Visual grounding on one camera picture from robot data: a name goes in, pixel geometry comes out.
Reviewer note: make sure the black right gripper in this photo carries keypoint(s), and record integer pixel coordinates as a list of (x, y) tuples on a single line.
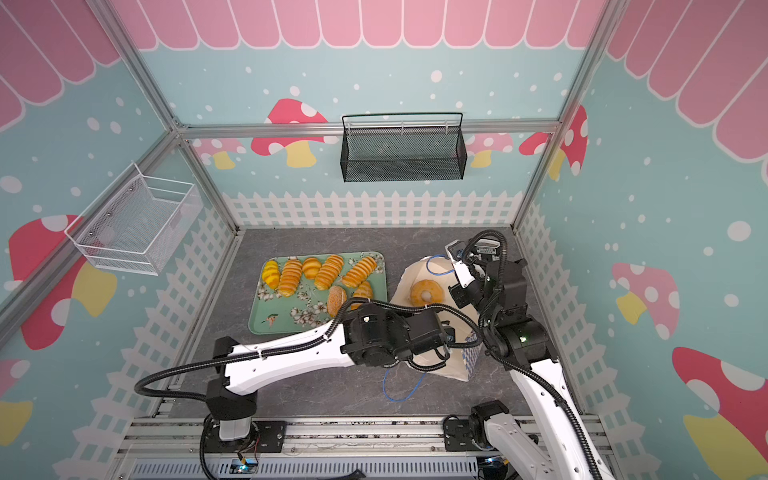
[(459, 291)]

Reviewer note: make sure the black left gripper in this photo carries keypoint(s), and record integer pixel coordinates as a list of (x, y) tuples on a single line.
[(392, 313)]

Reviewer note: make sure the sesame fake bun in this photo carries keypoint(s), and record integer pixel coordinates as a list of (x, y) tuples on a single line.
[(337, 296)]

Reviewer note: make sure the glazed fake donut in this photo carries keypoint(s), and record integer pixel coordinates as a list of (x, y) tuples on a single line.
[(426, 292)]

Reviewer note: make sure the pale yellow twisted bread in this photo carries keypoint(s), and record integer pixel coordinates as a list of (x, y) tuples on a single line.
[(359, 272)]

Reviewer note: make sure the checkered paper croissant bag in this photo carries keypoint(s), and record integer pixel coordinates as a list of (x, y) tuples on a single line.
[(455, 348)]

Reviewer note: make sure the yellow fake bread loaf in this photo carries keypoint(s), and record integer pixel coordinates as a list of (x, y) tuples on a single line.
[(328, 272)]

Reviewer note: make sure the small striped round bun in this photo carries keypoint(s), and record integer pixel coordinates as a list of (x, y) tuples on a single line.
[(311, 267)]

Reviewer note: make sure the orange fake croissant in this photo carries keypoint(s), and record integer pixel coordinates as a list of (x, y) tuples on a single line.
[(290, 277)]

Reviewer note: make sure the yellow fake bread roll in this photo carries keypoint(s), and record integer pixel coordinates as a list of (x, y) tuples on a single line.
[(271, 274)]

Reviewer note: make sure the golden fake croissant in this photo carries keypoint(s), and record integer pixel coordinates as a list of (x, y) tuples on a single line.
[(364, 290)]

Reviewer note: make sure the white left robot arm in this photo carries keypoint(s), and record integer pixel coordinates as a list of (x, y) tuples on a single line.
[(231, 398)]

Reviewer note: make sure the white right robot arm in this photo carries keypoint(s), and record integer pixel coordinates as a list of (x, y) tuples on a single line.
[(566, 450)]

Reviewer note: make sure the green floral serving tray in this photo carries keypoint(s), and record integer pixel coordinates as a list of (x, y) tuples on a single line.
[(272, 314)]

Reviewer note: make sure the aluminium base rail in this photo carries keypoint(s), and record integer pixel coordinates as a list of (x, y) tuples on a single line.
[(300, 447)]

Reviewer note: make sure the black mesh wall basket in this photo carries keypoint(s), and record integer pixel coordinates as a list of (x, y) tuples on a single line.
[(419, 146)]

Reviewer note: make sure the white wire wall basket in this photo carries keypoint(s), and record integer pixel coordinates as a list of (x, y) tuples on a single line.
[(137, 224)]

